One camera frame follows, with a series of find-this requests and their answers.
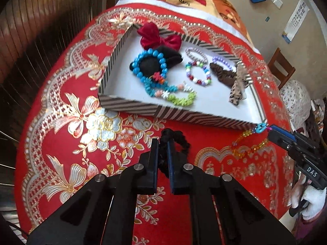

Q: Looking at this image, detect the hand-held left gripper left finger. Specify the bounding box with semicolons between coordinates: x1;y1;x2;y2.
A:
27;138;160;245

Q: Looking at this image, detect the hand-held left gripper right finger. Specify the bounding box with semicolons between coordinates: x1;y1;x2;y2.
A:
167;141;298;245

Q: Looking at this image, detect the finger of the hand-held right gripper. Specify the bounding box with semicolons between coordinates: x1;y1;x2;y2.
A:
268;124;298;150

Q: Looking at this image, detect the amber bead necklace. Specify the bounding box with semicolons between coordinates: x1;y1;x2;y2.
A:
231;122;273;160

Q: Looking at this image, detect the black hair tie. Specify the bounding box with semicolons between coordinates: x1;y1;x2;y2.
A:
159;129;191;179

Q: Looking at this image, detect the striped cardboard box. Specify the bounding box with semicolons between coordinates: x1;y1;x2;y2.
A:
98;22;269;130

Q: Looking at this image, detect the blue bead bracelet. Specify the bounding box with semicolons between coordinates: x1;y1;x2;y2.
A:
131;49;170;81

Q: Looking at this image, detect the red satin bow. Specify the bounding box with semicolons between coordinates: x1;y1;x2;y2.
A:
137;22;182;50

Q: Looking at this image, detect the person's right forearm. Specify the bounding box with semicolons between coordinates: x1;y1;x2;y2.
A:
298;209;327;245

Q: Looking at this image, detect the person's right hand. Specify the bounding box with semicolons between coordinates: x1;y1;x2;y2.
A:
291;177;327;218

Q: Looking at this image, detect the floral cushion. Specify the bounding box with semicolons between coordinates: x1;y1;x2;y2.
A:
278;79;314;130

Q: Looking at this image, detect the leopard print bow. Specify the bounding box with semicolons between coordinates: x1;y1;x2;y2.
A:
228;62;252;106

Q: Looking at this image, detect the wooden chair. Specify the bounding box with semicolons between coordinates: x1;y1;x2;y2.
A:
267;47;296;90

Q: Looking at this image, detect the brown cloth scrunchie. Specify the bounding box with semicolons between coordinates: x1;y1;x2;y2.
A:
209;62;238;87

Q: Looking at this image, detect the yellow red printed blanket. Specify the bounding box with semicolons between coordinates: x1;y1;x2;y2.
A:
156;0;253;42

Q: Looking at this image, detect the green chip bracelet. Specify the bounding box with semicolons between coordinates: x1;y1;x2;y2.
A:
160;83;197;107

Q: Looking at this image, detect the turquoise chip bracelet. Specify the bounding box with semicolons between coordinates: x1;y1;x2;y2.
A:
144;72;187;97

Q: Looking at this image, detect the multicolour bead bracelet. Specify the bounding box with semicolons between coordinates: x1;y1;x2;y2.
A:
185;61;212;86

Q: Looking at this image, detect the purple bead bracelet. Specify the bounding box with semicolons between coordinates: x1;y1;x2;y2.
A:
211;55;237;70

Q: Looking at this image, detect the silver pink bracelet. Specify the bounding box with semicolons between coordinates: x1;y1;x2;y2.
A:
185;47;207;63

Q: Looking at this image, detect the wall calendar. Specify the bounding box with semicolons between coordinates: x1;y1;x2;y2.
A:
282;0;310;44

